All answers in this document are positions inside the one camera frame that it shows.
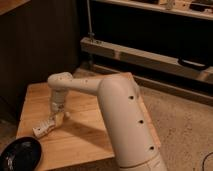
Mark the metal pole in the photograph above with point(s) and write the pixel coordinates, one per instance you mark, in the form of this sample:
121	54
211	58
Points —
90	33

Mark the upper wooden shelf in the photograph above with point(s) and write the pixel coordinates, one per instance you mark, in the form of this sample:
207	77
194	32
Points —
176	7

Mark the black handle object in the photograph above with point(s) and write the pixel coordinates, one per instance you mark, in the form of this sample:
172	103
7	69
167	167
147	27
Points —
193	65

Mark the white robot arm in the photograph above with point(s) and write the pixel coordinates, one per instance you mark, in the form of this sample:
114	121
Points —
130	137

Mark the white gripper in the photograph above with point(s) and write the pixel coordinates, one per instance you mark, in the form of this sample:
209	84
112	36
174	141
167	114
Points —
57	102

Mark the wooden table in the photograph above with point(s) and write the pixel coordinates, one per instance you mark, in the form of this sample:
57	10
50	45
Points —
81	138

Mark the wooden beam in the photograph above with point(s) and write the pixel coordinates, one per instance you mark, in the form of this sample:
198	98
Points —
145	59

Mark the dark ceramic bowl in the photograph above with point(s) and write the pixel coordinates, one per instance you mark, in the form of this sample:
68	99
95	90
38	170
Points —
23	154

